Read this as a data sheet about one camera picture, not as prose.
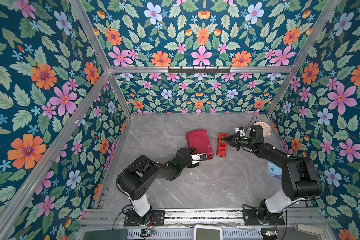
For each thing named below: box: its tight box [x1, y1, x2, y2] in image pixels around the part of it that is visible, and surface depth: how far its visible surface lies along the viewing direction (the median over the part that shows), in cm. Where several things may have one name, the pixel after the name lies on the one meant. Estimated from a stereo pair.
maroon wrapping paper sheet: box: [186, 129, 214, 160], surface depth 97 cm
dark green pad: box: [83, 229, 129, 240], surface depth 70 cm
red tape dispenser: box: [216, 133, 228, 157], surface depth 98 cm
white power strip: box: [294, 223, 323, 235], surface depth 70 cm
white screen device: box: [193, 224, 223, 240], surface depth 68 cm
